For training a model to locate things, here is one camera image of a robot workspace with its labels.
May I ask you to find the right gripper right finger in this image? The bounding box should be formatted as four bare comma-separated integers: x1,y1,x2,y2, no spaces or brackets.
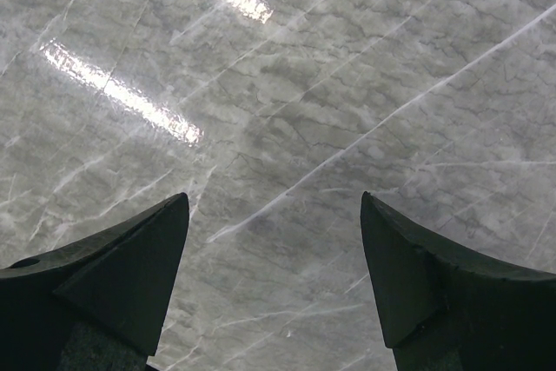
361,193,555,370

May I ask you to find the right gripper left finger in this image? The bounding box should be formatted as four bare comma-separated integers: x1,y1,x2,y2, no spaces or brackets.
1,193,189,370

